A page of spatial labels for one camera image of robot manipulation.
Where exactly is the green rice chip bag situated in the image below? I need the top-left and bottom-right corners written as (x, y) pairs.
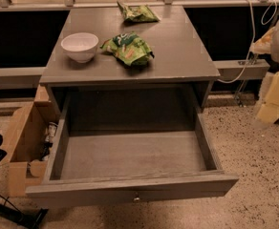
top-left (100, 32), bottom-right (154, 67)

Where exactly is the white cable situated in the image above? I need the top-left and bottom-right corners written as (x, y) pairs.
top-left (217, 0), bottom-right (279, 84)

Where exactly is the white ceramic bowl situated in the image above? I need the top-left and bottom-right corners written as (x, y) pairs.
top-left (61, 32), bottom-right (99, 63)

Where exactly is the white bottle in box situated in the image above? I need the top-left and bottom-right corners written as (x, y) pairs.
top-left (41, 122), bottom-right (57, 161)

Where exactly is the grey wooden cabinet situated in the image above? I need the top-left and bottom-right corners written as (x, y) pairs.
top-left (40, 6), bottom-right (220, 106)

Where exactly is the grey open top drawer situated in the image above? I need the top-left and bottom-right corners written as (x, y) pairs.
top-left (26, 88), bottom-right (238, 208)

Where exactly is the crumpled green snack bag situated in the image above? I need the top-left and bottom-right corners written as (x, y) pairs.
top-left (117, 1), bottom-right (160, 23)

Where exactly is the cardboard box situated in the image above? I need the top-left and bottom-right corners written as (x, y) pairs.
top-left (2, 86), bottom-right (59, 197)

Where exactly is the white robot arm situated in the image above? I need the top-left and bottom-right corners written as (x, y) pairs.
top-left (250, 20), bottom-right (279, 125)

